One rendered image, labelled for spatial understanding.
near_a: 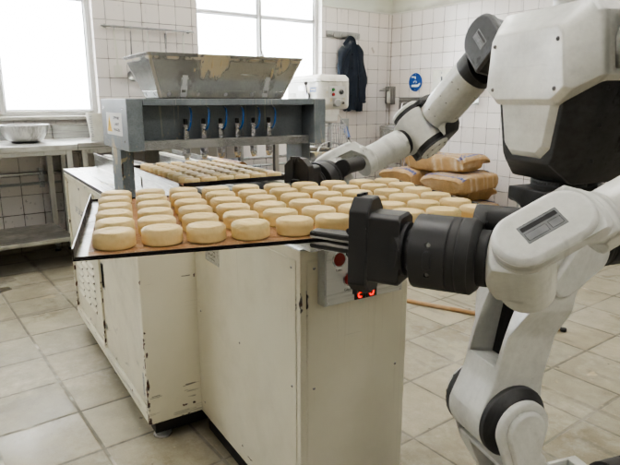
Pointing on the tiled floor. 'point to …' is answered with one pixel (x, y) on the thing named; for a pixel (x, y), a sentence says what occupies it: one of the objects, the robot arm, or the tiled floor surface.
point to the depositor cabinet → (141, 316)
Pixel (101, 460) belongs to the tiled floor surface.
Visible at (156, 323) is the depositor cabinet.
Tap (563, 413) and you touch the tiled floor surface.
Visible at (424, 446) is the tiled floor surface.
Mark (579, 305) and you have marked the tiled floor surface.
